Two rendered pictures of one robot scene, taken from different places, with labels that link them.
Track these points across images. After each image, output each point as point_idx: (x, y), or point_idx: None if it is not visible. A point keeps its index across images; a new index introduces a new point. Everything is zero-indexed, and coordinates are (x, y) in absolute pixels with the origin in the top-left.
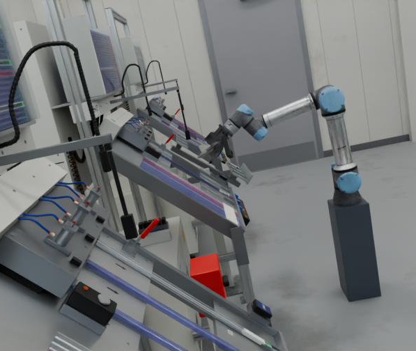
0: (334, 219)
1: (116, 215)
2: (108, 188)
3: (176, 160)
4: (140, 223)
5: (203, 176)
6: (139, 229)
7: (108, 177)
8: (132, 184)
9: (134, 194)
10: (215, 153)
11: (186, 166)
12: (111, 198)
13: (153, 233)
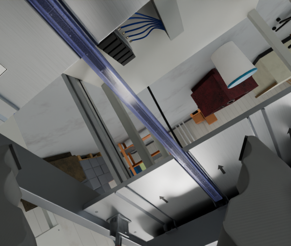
0: None
1: (119, 102)
2: (140, 139)
3: (67, 194)
4: (131, 57)
5: None
6: (131, 49)
7: (143, 156)
8: (113, 144)
9: (105, 126)
10: (31, 244)
11: (33, 177)
12: (131, 124)
13: (165, 1)
